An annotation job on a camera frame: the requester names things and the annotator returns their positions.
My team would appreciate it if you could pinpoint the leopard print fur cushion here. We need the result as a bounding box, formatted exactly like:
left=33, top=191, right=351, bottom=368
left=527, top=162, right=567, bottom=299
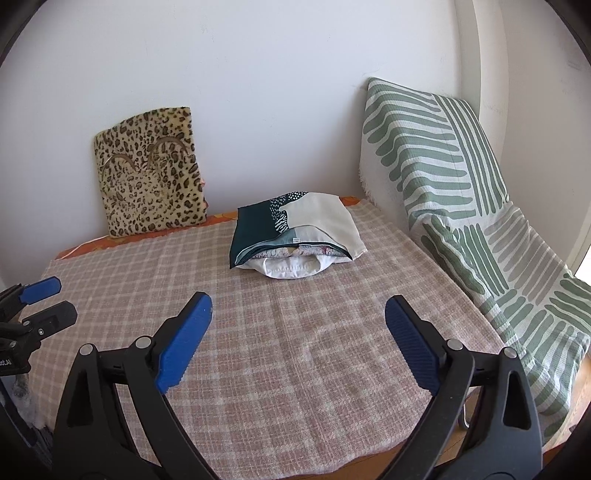
left=93, top=106, right=207, bottom=238

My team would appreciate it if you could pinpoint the white shirt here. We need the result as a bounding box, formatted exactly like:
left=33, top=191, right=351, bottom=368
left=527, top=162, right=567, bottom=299
left=245, top=255, right=335, bottom=280

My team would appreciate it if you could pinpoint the pink plaid bed blanket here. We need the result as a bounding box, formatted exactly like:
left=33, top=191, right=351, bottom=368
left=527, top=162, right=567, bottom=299
left=29, top=200, right=503, bottom=479

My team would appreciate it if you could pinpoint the green striped white throw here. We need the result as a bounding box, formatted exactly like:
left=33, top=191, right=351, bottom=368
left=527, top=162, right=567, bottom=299
left=360, top=78, right=590, bottom=441

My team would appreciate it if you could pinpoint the white and teal patterned garment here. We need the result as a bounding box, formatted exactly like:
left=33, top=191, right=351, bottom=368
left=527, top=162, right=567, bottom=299
left=229, top=191, right=367, bottom=269

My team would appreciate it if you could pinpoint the orange floral bed sheet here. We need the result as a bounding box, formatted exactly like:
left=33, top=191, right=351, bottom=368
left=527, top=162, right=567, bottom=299
left=54, top=196, right=363, bottom=262

